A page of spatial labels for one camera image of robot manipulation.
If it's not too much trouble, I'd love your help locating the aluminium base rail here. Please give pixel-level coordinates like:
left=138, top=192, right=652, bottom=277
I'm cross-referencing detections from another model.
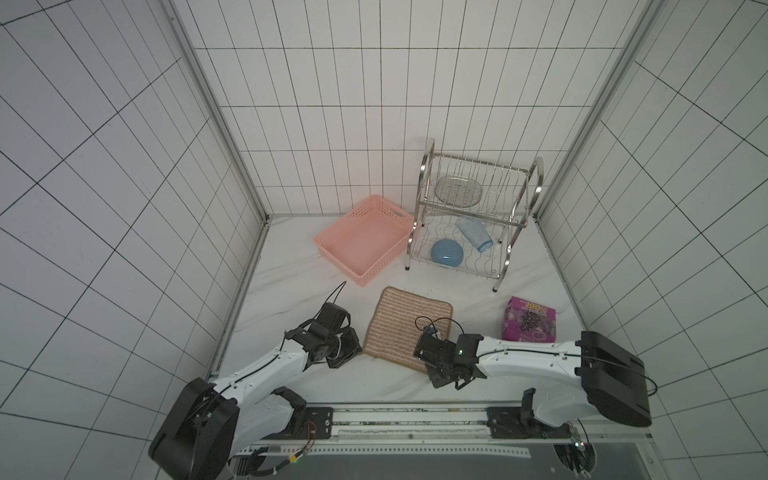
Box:
left=234, top=402, right=653, bottom=459

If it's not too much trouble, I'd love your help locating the metal two-tier dish rack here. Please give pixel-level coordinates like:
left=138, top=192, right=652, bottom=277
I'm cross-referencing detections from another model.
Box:
left=405, top=138, right=545, bottom=293

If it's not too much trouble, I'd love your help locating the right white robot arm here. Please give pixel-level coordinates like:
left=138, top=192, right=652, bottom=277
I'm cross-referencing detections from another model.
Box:
left=414, top=330, right=656, bottom=439

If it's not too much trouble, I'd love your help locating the round glass plate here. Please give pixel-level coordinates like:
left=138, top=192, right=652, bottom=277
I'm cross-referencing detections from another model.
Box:
left=434, top=175, right=483, bottom=208

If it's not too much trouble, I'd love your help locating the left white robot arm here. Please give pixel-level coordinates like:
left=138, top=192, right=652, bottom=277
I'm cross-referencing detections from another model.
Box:
left=148, top=302, right=362, bottom=479

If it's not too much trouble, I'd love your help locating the purple tissue pack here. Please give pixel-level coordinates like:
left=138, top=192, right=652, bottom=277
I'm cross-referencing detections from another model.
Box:
left=501, top=297, right=556, bottom=343

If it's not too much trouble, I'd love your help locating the clear blue glass cup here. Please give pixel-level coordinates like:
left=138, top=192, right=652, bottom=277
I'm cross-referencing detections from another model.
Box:
left=456, top=217, right=494, bottom=253

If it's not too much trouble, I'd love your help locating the blue bowl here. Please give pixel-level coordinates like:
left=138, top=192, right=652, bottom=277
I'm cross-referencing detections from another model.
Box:
left=430, top=239, right=464, bottom=267

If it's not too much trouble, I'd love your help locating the pink plastic basket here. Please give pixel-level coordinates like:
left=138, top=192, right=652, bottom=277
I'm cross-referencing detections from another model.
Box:
left=313, top=195, right=414, bottom=287

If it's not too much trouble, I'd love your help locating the brown striped square dishcloth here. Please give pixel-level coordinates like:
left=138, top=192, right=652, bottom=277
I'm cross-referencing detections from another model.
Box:
left=363, top=286, right=453, bottom=374

